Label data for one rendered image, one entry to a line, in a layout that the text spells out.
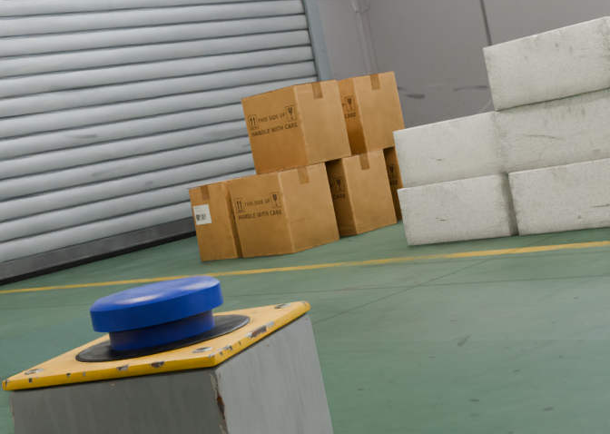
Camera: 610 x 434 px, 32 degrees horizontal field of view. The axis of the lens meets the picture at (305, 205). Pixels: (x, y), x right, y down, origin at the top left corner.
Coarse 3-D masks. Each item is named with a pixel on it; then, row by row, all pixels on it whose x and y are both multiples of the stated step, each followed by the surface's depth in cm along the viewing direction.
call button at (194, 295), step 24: (144, 288) 33; (168, 288) 31; (192, 288) 31; (216, 288) 32; (96, 312) 31; (120, 312) 30; (144, 312) 30; (168, 312) 30; (192, 312) 31; (120, 336) 31; (144, 336) 31; (168, 336) 31
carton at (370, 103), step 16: (352, 80) 415; (368, 80) 420; (384, 80) 427; (352, 96) 417; (368, 96) 420; (384, 96) 426; (352, 112) 419; (368, 112) 419; (384, 112) 425; (400, 112) 431; (352, 128) 420; (368, 128) 418; (384, 128) 424; (400, 128) 430; (352, 144) 422; (368, 144) 417; (384, 144) 423
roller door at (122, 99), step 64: (0, 0) 532; (64, 0) 556; (128, 0) 584; (192, 0) 615; (256, 0) 650; (0, 64) 528; (64, 64) 553; (128, 64) 582; (192, 64) 611; (256, 64) 644; (320, 64) 675; (0, 128) 524; (64, 128) 550; (128, 128) 576; (192, 128) 608; (0, 192) 521; (64, 192) 546; (128, 192) 572; (0, 256) 518; (64, 256) 543
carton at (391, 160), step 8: (384, 152) 432; (392, 152) 428; (392, 160) 429; (392, 168) 430; (392, 176) 431; (400, 176) 428; (392, 184) 432; (400, 184) 428; (392, 192) 433; (400, 216) 432
